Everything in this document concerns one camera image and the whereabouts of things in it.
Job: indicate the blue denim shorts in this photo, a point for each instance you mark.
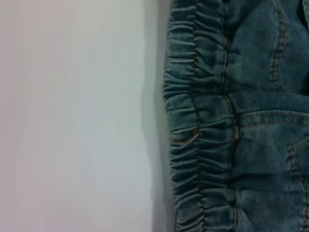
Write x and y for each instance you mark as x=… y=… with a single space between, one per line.
x=241 y=120

